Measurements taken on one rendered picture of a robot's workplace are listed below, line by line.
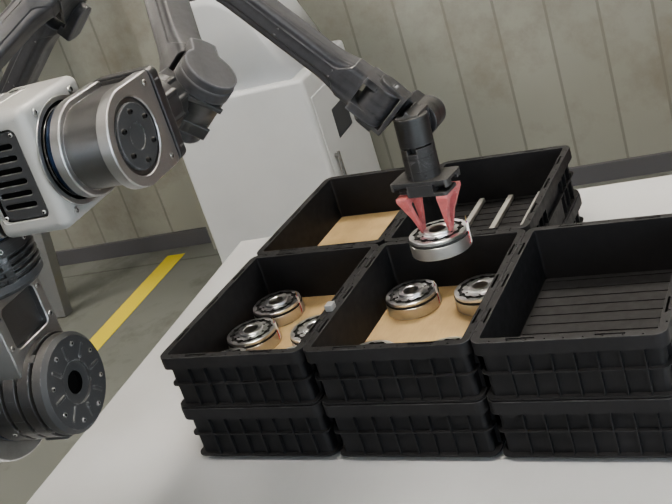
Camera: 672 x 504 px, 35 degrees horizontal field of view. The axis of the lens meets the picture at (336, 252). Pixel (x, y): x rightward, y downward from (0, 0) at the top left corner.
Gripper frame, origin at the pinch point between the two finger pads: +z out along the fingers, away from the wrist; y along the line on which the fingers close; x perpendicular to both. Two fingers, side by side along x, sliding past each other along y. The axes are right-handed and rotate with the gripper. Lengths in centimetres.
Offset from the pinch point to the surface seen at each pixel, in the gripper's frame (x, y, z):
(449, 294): -17.6, 9.0, 21.2
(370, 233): -48, 40, 20
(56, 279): -175, 274, 82
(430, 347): 17.4, -2.4, 13.4
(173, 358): 19, 47, 14
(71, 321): -167, 267, 99
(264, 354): 18.4, 28.3, 13.7
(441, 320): -7.9, 7.2, 21.8
